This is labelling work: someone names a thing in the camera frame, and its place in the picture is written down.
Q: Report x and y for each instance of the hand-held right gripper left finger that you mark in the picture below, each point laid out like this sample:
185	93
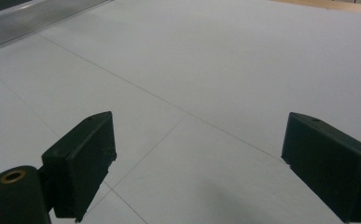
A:
81	165

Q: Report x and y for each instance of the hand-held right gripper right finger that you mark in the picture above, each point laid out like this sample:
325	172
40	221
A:
333	168

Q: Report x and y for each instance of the clear plastic container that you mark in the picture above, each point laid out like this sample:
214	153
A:
29	21

